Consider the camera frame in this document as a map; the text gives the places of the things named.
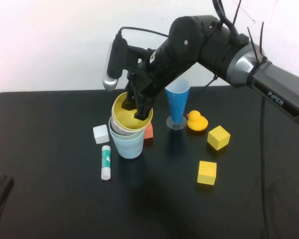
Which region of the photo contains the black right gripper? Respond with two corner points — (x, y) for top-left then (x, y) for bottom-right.
(121, 42), (176, 121)

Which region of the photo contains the yellow plastic cup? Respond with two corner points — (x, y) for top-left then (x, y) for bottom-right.
(111, 91), (154, 130)

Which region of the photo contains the pink plastic cup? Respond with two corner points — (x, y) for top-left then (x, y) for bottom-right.
(108, 116), (145, 137)

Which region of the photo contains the orange foam cube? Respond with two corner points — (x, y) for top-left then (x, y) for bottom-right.
(144, 121), (154, 139)

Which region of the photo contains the blue cone glass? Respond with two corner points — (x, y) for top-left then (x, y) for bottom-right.
(164, 78), (191, 130)

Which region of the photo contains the light blue plastic cup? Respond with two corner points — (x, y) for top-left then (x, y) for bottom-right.
(109, 129), (146, 159)

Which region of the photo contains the white foam cube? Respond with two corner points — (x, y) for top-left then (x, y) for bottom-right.
(92, 124), (110, 144)

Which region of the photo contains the green white glue stick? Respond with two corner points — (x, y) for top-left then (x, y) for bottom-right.
(100, 145), (112, 180)

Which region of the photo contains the yellow rubber duck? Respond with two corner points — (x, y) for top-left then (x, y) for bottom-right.
(186, 110), (209, 131)

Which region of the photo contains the black zip tie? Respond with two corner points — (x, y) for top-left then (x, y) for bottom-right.
(196, 75), (219, 95)
(232, 0), (243, 26)
(246, 21), (266, 66)

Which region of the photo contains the yellow foam cube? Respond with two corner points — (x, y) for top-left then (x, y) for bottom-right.
(197, 160), (218, 186)
(207, 125), (231, 151)

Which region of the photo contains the black camera cable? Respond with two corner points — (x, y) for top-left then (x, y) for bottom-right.
(118, 26), (170, 38)

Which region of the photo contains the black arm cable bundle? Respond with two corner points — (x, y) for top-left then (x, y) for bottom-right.
(211, 0), (250, 45)

